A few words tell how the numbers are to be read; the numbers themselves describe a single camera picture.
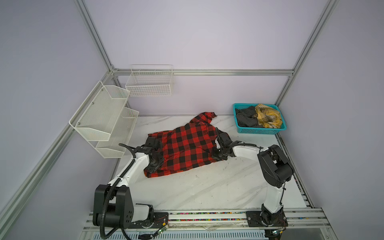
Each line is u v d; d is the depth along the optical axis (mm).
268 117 1045
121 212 406
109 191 405
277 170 506
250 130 1043
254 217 744
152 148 686
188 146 1020
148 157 593
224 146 785
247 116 1088
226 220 748
